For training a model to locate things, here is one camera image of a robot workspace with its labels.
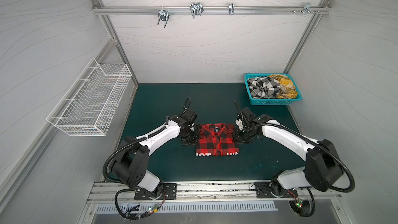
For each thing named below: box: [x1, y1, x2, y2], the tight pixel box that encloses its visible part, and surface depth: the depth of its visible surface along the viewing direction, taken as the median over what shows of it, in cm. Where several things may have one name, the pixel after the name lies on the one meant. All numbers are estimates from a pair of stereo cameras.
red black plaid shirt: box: [195, 122, 240, 157], surface depth 88 cm
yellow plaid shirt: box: [267, 74, 298, 100], surface depth 106 cm
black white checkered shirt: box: [247, 76, 281, 99], surface depth 107 cm
